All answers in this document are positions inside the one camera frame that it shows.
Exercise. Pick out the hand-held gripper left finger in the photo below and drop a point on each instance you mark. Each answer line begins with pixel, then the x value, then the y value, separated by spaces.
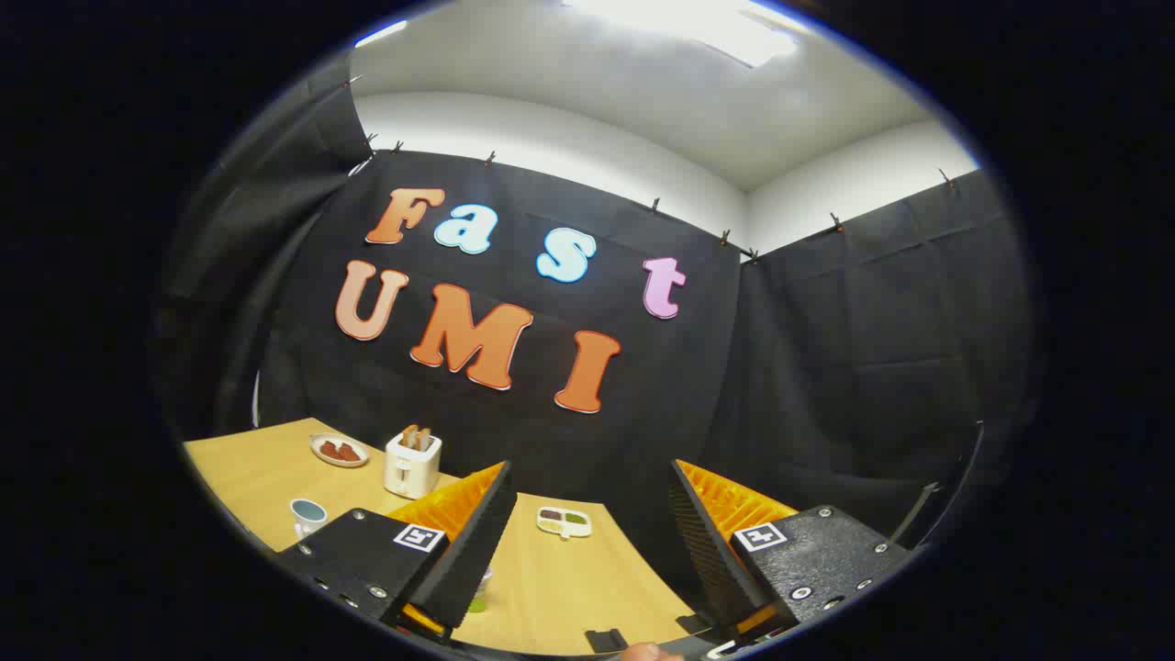
pixel 464 551

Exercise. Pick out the white cup blue inside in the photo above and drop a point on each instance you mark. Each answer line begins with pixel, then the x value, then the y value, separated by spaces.
pixel 307 511

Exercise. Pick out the white round plate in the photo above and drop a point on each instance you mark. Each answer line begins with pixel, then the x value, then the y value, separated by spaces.
pixel 321 456

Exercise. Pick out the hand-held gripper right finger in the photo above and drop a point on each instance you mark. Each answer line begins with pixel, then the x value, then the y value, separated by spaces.
pixel 711 551

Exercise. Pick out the ceiling light strip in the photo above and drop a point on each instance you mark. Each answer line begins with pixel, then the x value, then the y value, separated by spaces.
pixel 381 33

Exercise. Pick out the wooden table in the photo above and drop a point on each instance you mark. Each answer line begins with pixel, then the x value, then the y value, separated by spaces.
pixel 266 468

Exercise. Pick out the clear juice bottle green label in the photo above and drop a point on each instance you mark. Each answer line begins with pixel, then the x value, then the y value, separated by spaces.
pixel 479 595

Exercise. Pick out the white toaster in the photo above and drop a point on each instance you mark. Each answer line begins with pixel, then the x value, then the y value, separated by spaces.
pixel 410 473

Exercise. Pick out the white divided dish with beans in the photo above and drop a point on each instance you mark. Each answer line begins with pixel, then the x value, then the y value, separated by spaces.
pixel 564 522

